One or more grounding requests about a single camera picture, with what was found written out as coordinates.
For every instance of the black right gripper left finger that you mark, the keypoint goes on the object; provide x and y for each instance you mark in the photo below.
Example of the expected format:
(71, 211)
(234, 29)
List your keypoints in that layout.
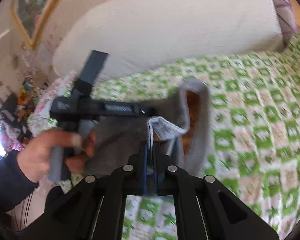
(95, 207)

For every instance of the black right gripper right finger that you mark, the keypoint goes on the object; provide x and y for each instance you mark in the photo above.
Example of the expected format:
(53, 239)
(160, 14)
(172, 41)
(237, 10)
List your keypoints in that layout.
(204, 207)

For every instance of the grey sweat pants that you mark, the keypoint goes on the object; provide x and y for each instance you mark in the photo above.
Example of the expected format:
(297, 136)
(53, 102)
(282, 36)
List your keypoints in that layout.
(119, 138)

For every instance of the left forearm dark sleeve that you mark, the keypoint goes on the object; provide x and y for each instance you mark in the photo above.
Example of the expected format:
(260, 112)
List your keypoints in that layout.
(14, 185)

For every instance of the left hand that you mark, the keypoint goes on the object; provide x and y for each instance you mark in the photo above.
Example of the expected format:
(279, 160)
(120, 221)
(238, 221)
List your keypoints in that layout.
(34, 160)

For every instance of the green white patterned bedsheet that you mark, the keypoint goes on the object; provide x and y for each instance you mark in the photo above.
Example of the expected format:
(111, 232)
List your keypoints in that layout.
(255, 132)

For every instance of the striped white headboard cushion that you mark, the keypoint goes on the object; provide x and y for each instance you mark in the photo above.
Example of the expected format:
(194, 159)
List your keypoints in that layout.
(144, 34)

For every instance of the gold framed floral painting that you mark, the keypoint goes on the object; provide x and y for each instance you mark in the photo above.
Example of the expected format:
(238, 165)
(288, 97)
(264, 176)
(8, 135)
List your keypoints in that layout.
(31, 17)

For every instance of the floral pillow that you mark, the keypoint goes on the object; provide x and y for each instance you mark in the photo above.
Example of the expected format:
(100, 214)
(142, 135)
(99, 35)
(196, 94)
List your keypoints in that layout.
(286, 19)

